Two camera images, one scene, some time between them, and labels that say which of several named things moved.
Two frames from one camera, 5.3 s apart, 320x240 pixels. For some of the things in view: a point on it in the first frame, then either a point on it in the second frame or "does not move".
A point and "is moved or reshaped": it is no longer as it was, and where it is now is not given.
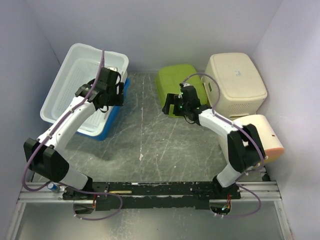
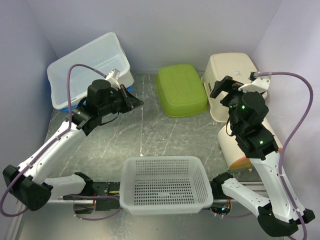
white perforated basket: x=81 y=63 is moved or reshaped
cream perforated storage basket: x=242 y=89 does not move
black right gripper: x=173 y=99 -> x=227 y=84
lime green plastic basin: x=169 y=78 does not move
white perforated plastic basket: x=78 y=71 -> x=161 y=185
